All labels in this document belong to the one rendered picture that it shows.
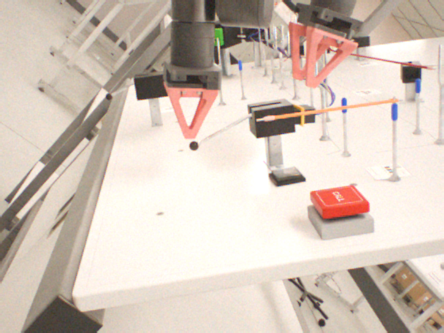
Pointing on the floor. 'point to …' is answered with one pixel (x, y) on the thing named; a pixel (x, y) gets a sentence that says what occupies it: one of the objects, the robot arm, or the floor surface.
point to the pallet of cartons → (416, 296)
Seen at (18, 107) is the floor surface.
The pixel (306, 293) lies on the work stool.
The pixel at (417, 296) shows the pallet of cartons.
